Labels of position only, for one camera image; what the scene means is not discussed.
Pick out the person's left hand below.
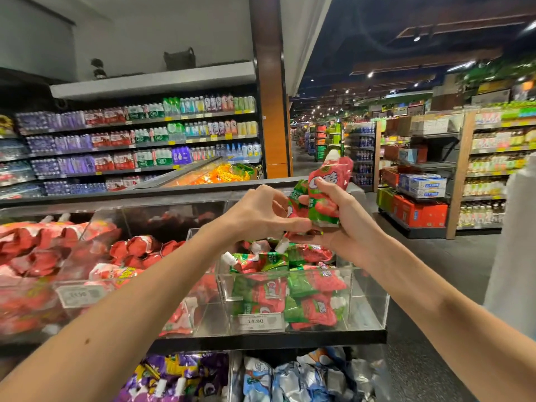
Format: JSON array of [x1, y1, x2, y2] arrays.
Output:
[[221, 184, 313, 248]]

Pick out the person's right hand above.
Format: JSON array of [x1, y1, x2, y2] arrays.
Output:
[[288, 178, 378, 266]]

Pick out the red green jelly pouch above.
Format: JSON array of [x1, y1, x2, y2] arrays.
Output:
[[286, 179, 311, 220], [308, 150, 355, 228]]

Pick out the person's left forearm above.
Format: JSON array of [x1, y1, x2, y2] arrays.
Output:
[[0, 224, 236, 402]]

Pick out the person's right forearm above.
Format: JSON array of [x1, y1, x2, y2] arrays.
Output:
[[351, 235, 536, 402]]

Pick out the distant aisle shelves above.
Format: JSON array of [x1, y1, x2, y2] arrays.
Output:
[[293, 120, 376, 192]]

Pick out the green carton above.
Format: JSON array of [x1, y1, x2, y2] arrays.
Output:
[[376, 188, 397, 212]]

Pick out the pile of red green pouches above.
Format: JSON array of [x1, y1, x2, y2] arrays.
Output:
[[221, 238, 349, 331]]

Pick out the pile of orange packets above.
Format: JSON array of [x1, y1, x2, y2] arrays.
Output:
[[190, 162, 255, 185]]

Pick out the dark metal shelf unit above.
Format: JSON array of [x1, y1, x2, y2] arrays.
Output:
[[374, 114, 463, 239]]

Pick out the stack of blue white boxes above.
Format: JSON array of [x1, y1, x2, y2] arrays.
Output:
[[398, 173, 448, 200]]

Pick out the stack of red cartons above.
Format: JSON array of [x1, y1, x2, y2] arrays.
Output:
[[393, 194, 449, 229]]

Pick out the white price tag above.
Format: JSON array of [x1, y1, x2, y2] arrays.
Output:
[[237, 312, 285, 332], [56, 284, 109, 309]]

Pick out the brown wooden pillar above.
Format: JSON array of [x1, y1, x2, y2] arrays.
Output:
[[249, 0, 293, 179]]

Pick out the black display stand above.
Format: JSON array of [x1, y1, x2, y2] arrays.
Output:
[[0, 176, 388, 402]]

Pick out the glass top chest freezer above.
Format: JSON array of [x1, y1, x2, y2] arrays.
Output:
[[128, 157, 265, 190]]

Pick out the large clear acrylic bin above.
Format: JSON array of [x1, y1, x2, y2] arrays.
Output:
[[0, 200, 229, 344]]

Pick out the wooden shelf unit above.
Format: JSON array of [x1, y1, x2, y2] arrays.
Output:
[[446, 108, 536, 240]]

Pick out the pile of blue white pouches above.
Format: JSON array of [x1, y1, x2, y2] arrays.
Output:
[[243, 347, 388, 402]]

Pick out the rows of yellow drink bottles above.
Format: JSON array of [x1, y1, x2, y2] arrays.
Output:
[[457, 102, 536, 228]]

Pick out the rows of bottled drinks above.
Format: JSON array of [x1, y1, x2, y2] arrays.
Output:
[[0, 94, 264, 197]]

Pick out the pile of purple pouches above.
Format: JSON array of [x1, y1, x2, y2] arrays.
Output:
[[115, 351, 230, 402]]

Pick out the black basket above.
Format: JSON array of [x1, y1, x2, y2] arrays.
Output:
[[163, 47, 197, 72]]

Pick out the white garment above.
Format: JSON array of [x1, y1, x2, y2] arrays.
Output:
[[484, 155, 536, 340]]

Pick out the black drinks shelving unit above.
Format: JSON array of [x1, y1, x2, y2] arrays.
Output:
[[0, 61, 265, 200]]

